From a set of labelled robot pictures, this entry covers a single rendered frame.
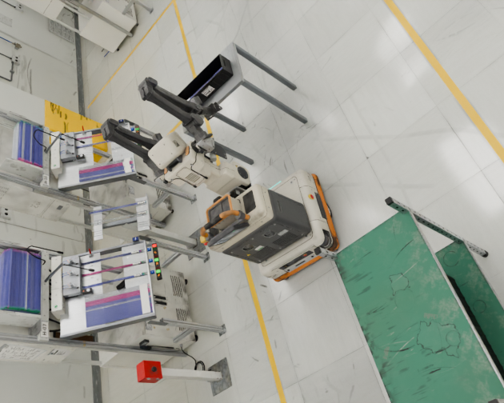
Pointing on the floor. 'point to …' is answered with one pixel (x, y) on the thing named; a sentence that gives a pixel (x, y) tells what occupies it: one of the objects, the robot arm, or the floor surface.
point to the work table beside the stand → (249, 89)
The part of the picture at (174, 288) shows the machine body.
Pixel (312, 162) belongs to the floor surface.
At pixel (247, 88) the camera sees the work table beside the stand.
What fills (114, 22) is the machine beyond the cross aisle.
